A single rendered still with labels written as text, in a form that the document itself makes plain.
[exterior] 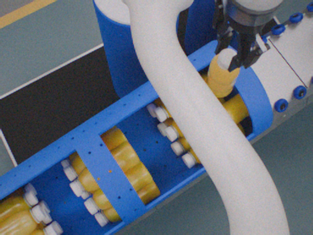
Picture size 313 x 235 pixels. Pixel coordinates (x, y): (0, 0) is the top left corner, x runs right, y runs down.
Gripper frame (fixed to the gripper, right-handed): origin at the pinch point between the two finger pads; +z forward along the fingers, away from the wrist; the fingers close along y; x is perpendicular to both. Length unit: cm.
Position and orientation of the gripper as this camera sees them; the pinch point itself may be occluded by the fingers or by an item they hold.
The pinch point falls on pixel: (230, 52)
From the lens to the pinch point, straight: 95.8
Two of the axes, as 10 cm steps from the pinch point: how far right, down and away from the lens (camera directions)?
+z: 0.0, 2.6, 9.6
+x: -8.3, 5.4, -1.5
